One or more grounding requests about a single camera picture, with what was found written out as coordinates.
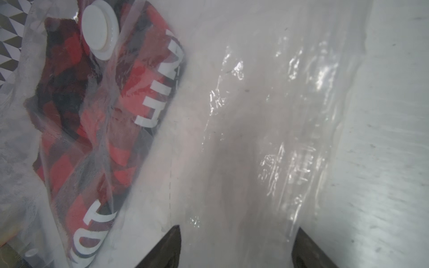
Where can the clear plastic vacuum bag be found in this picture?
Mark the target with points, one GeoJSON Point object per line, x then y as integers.
{"type": "Point", "coordinates": [240, 154]}

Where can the red black plaid shirt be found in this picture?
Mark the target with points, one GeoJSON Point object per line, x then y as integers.
{"type": "Point", "coordinates": [98, 118]}

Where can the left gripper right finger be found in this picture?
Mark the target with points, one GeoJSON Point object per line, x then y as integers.
{"type": "Point", "coordinates": [307, 254]}

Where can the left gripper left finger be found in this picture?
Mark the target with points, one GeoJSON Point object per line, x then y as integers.
{"type": "Point", "coordinates": [166, 253]}

